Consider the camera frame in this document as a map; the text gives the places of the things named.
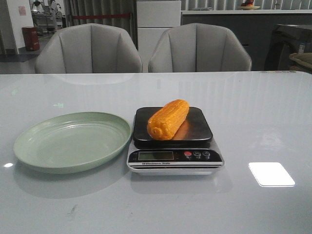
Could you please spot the orange corn cob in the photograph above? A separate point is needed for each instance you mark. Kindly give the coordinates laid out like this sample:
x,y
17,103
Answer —
x,y
164,124

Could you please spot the black silver kitchen scale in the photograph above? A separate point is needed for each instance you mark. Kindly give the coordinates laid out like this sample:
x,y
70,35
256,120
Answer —
x,y
192,151

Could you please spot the right grey upholstered chair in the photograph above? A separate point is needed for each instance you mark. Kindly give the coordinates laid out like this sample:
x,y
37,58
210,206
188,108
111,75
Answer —
x,y
198,47

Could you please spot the grey upholstered chair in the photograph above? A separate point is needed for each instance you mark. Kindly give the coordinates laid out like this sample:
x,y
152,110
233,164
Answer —
x,y
89,48
198,47

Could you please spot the left grey upholstered chair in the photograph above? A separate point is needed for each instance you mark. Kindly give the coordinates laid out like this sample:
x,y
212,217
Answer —
x,y
89,48

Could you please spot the light green plate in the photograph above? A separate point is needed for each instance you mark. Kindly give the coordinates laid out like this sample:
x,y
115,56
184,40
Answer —
x,y
72,143

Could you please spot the white cabinet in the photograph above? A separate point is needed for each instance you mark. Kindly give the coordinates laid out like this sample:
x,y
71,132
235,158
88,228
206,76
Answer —
x,y
153,18

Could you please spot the red barrier belt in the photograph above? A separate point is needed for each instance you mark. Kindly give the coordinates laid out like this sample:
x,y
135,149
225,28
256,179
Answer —
x,y
95,17

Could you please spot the dark grey counter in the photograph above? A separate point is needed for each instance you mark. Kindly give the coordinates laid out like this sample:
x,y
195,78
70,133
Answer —
x,y
252,27

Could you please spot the fruit bowl on counter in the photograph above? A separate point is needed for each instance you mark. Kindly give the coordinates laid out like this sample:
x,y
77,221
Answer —
x,y
248,5

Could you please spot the dark washing machine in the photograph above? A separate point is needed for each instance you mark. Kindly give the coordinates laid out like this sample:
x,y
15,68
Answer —
x,y
285,40

